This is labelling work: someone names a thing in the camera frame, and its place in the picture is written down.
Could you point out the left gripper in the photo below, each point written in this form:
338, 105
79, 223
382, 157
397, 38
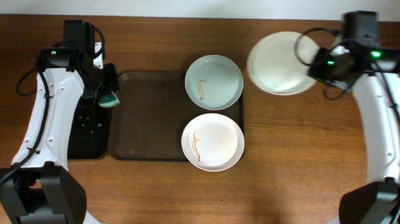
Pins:
109, 78

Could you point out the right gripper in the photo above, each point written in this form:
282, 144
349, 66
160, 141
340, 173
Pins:
318, 71

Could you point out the green yellow sponge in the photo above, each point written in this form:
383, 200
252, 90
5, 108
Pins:
108, 100

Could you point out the white plate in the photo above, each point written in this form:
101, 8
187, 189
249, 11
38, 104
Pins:
274, 68
213, 142

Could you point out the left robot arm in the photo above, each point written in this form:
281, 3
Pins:
37, 188

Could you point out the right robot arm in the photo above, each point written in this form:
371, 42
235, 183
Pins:
373, 76

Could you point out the black plastic tray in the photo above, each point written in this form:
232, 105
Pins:
90, 131

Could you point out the brown serving tray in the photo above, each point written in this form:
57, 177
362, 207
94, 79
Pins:
153, 111

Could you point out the pale blue plate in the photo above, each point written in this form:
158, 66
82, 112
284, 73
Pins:
214, 82

